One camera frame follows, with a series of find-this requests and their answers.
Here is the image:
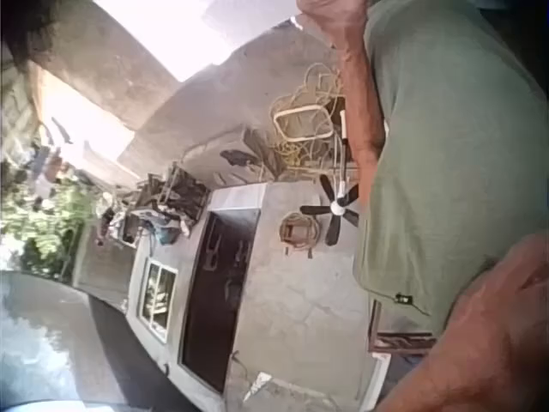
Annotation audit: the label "white framed window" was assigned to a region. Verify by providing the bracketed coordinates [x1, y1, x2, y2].
[136, 257, 179, 342]

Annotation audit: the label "grey glossy car roof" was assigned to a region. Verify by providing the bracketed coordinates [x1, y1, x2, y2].
[0, 269, 130, 412]

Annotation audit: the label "dark doorway panel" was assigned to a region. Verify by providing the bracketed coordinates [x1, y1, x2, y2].
[178, 209, 263, 394]

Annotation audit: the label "person's left hand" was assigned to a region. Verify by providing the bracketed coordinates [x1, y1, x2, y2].
[295, 0, 374, 36]

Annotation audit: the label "tan coiled rope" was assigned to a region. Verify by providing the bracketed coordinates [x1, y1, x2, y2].
[277, 209, 322, 259]

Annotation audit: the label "green trees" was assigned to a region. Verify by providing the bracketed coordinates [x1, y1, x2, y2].
[0, 159, 98, 282]

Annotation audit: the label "white scrap of debris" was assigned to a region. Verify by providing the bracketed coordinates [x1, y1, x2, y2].
[243, 370, 275, 403]

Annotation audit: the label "white rectangular frame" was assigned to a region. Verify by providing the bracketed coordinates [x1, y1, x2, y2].
[273, 104, 335, 142]

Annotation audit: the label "black bladed fan white hub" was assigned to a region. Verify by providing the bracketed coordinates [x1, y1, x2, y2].
[299, 110, 361, 248]

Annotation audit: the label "heap of dark clutter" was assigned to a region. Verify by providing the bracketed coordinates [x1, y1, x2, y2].
[97, 161, 212, 250]

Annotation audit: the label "white board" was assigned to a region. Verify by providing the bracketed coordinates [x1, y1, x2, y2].
[359, 351, 392, 412]

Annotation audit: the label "heap of yellow cables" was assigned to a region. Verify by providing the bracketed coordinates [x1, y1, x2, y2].
[268, 62, 345, 178]

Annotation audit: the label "brown wooden frame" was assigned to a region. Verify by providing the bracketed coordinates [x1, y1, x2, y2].
[367, 299, 437, 357]

